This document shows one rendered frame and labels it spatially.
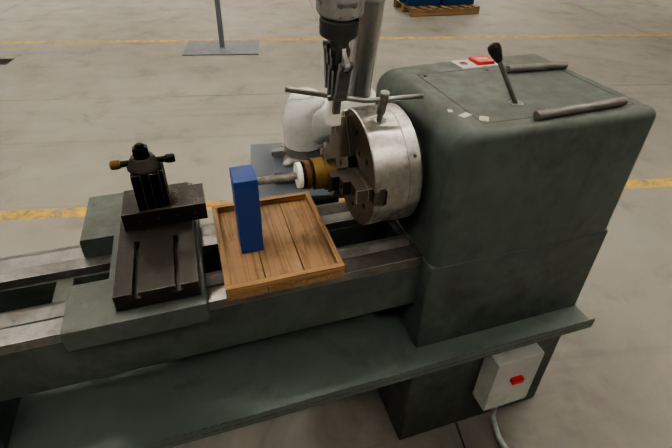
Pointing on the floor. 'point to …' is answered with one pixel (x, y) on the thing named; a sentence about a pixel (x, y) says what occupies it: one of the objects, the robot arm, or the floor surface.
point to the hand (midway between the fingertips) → (334, 110)
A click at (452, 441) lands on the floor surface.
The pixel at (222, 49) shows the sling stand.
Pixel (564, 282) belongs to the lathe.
